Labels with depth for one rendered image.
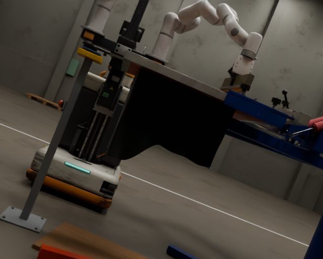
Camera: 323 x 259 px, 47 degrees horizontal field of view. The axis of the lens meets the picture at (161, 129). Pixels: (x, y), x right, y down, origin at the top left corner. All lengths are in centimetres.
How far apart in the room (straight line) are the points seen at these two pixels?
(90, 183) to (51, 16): 1018
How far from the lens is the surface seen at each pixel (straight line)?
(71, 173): 270
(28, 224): 212
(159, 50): 246
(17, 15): 1281
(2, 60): 1269
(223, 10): 225
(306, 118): 179
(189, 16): 244
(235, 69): 201
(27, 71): 1244
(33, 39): 1253
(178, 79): 165
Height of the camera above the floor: 75
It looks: 1 degrees down
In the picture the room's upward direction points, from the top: 22 degrees clockwise
